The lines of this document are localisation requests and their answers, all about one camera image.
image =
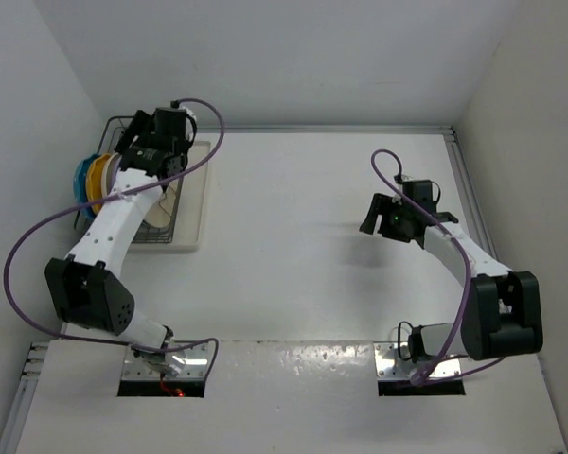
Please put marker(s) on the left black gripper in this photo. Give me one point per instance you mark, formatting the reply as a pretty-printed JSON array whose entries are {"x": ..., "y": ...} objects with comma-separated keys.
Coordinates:
[{"x": 138, "y": 129}]

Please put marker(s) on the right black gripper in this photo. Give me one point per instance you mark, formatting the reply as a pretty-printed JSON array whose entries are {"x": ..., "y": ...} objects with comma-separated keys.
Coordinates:
[{"x": 380, "y": 204}]

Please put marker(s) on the yellow polka dot plate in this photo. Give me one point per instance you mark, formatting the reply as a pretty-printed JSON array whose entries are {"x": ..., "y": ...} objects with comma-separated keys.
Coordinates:
[{"x": 93, "y": 184}]

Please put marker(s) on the green and cream plate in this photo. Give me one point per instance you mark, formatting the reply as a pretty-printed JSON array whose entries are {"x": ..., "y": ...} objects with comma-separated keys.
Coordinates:
[{"x": 160, "y": 214}]

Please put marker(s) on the teal polka dot plate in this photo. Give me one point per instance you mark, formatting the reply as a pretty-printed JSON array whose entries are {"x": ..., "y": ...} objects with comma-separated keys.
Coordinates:
[{"x": 79, "y": 181}]

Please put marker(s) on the cream bear plate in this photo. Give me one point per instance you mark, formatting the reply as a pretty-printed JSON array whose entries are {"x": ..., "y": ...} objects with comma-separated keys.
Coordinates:
[{"x": 109, "y": 173}]

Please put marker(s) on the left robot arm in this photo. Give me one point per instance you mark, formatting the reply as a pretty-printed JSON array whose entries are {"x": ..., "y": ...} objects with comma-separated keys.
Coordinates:
[{"x": 85, "y": 286}]

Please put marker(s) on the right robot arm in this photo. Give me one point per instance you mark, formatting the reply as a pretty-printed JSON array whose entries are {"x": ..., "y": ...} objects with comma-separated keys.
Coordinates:
[{"x": 500, "y": 307}]

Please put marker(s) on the cream drip tray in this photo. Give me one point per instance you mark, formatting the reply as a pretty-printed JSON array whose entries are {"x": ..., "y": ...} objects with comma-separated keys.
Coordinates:
[{"x": 190, "y": 219}]

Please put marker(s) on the grey wire dish rack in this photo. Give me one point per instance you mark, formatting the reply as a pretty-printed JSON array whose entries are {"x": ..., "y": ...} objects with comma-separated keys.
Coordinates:
[{"x": 113, "y": 129}]

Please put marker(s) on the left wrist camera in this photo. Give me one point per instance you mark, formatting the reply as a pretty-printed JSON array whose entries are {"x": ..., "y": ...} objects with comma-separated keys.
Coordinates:
[{"x": 191, "y": 118}]

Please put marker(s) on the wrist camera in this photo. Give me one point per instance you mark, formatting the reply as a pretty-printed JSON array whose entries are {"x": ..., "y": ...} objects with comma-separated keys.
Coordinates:
[
  {"x": 191, "y": 118},
  {"x": 425, "y": 193}
]

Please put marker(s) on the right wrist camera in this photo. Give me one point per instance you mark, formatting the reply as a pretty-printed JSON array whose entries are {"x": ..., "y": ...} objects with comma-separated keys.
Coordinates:
[{"x": 425, "y": 193}]

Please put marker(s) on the aluminium frame rail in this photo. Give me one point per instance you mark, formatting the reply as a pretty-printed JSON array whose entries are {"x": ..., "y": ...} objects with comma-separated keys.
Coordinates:
[{"x": 478, "y": 228}]

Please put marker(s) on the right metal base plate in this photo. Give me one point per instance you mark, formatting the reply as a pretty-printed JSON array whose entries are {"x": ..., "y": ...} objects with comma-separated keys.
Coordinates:
[{"x": 391, "y": 368}]

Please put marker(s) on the metal base plate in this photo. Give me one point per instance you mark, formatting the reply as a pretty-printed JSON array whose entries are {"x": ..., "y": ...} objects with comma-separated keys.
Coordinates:
[
  {"x": 391, "y": 368},
  {"x": 189, "y": 364}
]

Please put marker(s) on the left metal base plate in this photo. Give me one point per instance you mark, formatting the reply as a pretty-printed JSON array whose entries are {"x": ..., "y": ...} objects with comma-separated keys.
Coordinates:
[{"x": 189, "y": 364}]

